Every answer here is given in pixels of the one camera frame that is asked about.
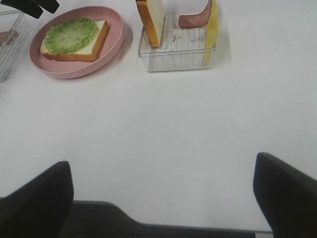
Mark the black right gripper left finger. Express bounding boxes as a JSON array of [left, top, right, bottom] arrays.
[[0, 161, 74, 238]]

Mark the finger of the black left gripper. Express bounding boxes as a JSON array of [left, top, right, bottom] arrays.
[[33, 0, 59, 13], [0, 0, 43, 19]]

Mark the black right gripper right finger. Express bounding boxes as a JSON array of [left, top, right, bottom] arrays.
[[253, 152, 317, 238]]

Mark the green lettuce leaf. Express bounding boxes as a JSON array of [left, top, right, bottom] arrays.
[[44, 18, 98, 55]]

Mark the bacon strip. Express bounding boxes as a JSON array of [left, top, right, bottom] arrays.
[[178, 0, 212, 29], [0, 31, 19, 45]]

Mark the bread slice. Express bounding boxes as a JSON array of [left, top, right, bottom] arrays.
[[136, 0, 165, 48], [40, 20, 109, 61]]

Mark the left clear plastic container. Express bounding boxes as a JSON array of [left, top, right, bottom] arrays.
[[0, 10, 34, 82]]

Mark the clear plastic container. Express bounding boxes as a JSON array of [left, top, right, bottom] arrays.
[[138, 14, 216, 72], [0, 10, 34, 82]]

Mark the pink round plate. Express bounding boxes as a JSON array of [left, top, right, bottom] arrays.
[[29, 6, 124, 78]]

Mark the right clear plastic container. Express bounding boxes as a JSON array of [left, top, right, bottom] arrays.
[[138, 14, 216, 72]]

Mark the yellow cheese slice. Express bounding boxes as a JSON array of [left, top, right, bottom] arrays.
[[202, 0, 219, 66]]

